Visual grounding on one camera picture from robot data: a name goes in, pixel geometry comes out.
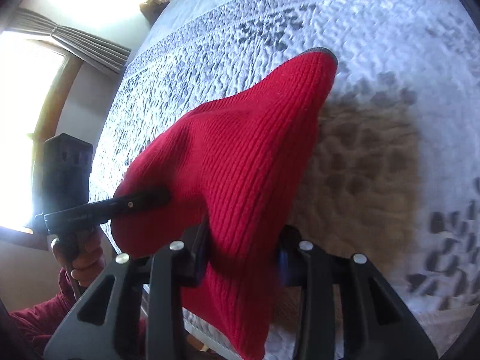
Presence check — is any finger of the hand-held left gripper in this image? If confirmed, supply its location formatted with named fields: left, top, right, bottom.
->
left=110, top=187, right=172, bottom=220

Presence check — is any wooden framed window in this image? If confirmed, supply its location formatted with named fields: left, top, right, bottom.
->
left=0, top=30, right=83, bottom=252

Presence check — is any person's left forearm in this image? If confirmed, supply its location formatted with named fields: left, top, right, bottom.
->
left=7, top=268, right=91, bottom=360

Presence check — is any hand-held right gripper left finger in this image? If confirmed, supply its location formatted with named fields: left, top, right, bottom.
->
left=44, top=217, right=211, bottom=360

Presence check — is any dark wooden nightstand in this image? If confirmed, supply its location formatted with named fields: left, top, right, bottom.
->
left=139, top=2, right=169, bottom=27

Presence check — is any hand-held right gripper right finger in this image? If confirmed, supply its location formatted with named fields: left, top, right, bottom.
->
left=277, top=225, right=439, bottom=360

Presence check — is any red knit sweater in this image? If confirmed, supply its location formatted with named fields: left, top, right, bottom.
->
left=110, top=47, right=338, bottom=360

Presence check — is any grey curtain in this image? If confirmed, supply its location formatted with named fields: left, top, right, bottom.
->
left=11, top=7, right=132, bottom=74

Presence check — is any grey quilted bedspread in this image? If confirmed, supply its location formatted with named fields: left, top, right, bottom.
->
left=88, top=0, right=480, bottom=360

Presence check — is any person's left hand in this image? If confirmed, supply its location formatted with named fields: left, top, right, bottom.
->
left=50, top=229, right=106, bottom=289

